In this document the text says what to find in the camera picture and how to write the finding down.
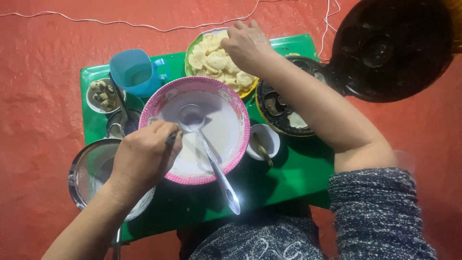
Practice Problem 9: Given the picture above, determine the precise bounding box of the person's left hand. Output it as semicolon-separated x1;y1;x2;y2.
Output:
108;121;185;197

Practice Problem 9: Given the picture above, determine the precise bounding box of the person's right hand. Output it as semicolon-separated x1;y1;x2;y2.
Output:
220;19;276;74

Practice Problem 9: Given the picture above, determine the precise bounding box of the small metal cup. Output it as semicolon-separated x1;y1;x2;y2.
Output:
106;109;142;140

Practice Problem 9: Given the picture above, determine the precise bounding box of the white batter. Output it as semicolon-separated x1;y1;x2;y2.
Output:
158;90;237;176

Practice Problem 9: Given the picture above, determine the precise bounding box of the long dark utensil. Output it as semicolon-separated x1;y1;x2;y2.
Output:
108;72;135;128

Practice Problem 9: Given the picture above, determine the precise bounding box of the metal ladle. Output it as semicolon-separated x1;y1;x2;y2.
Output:
177;104;241;216

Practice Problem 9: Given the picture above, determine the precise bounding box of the blue plastic jug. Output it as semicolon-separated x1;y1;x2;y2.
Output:
109;49;171;99

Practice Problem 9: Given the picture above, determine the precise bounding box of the pink dotted bowl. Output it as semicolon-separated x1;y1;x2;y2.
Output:
139;76;251;186

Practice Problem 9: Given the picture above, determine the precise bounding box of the pile of round pale cakes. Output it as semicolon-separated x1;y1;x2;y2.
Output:
188;30;255;93

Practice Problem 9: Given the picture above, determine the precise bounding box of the white bowl with eggs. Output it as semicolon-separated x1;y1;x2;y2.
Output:
86;78;127;115

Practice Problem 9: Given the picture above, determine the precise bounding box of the green and yellow plate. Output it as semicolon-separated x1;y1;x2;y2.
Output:
184;27;259;99

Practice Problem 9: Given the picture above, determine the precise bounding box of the metal mesh sieve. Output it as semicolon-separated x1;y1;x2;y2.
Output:
68;138;156;260

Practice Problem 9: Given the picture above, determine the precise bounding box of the small white bowl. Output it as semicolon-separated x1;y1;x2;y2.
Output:
246;124;281;162

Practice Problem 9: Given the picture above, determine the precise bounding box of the green plastic table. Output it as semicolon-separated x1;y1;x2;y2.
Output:
80;33;335;243

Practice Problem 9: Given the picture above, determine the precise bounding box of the grey knitted sweater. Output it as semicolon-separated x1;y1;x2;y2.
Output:
188;167;438;260

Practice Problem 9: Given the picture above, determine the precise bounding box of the black round cake maker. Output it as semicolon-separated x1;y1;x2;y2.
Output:
255;0;456;138

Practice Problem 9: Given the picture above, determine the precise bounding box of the brown-handled utensil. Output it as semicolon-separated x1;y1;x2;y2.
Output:
252;132;274;167

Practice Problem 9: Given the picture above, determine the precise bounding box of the white cable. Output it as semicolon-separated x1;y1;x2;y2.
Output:
0;0;261;33
317;0;341;61

